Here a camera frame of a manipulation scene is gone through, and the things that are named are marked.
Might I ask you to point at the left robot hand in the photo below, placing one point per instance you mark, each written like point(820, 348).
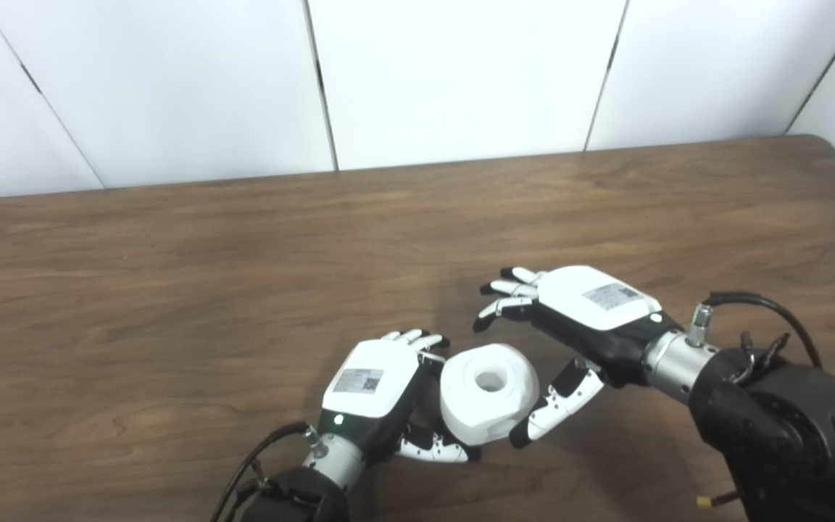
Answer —
point(370, 391)

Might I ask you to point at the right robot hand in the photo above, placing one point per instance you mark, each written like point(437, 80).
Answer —
point(599, 312)

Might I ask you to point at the round white plastic piece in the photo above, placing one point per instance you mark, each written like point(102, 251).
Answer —
point(486, 406)

